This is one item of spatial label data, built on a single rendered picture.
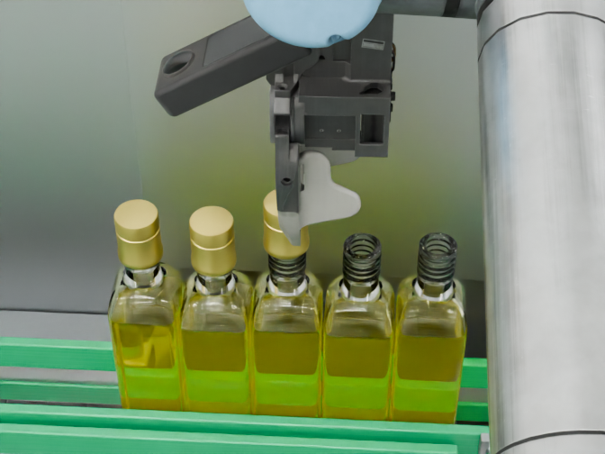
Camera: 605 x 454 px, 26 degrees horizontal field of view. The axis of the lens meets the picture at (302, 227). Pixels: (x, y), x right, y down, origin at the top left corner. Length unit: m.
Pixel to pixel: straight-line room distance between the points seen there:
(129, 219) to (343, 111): 0.21
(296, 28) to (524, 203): 0.17
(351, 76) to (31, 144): 0.39
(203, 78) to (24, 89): 0.29
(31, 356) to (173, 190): 0.20
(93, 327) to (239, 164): 0.28
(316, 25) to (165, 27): 0.36
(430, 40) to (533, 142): 0.43
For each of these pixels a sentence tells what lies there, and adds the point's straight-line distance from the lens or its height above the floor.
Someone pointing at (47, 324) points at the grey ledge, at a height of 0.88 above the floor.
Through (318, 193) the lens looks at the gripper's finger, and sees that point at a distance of 0.93.
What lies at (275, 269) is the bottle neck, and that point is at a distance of 1.02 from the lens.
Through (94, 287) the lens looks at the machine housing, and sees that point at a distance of 1.30.
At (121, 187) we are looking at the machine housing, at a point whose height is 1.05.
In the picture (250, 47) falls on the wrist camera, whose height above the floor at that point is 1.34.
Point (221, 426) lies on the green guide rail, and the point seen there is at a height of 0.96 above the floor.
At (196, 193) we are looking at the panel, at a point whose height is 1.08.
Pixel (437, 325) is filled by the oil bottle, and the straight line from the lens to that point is 1.04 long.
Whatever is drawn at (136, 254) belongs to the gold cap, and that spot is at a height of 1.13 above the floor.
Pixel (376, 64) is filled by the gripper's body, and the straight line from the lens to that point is 0.87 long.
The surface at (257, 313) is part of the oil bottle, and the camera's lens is 1.04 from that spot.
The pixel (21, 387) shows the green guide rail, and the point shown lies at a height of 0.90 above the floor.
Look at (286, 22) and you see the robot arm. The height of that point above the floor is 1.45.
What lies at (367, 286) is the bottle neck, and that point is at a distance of 1.02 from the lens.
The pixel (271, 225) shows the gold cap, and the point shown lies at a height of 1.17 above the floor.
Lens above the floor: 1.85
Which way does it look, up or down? 44 degrees down
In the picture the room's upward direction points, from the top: straight up
